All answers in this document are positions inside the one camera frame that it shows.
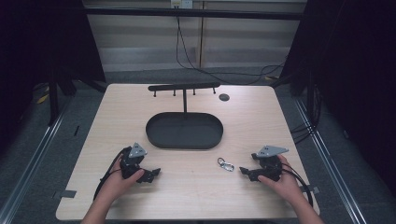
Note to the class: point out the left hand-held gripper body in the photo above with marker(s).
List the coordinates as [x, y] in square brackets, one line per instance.
[132, 161]

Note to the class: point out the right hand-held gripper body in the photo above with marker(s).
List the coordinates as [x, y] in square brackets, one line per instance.
[271, 166]

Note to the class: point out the person's right hand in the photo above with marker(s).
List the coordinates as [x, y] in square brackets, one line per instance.
[286, 185]

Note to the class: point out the person's left hand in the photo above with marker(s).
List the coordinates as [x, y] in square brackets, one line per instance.
[116, 185]

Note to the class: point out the grey tape strip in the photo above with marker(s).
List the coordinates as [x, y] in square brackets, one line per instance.
[64, 194]
[311, 189]

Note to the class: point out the black key rack with tray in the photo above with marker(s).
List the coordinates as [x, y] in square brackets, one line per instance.
[184, 130]

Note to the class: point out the black round table grommet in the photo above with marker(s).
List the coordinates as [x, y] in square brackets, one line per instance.
[224, 97]

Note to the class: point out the black metal stand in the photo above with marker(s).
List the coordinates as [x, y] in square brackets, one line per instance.
[53, 102]

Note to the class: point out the yellow tape piece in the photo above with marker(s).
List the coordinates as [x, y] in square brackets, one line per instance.
[43, 99]

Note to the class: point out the dark curtain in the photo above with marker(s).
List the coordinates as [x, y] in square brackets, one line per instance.
[351, 62]
[43, 40]

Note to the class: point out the metal floor rail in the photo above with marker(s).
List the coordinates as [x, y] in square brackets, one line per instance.
[31, 165]
[333, 168]

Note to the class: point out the black horizontal frame bar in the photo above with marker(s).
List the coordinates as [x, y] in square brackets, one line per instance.
[186, 13]

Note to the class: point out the white wall socket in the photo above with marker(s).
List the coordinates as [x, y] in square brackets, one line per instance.
[181, 3]

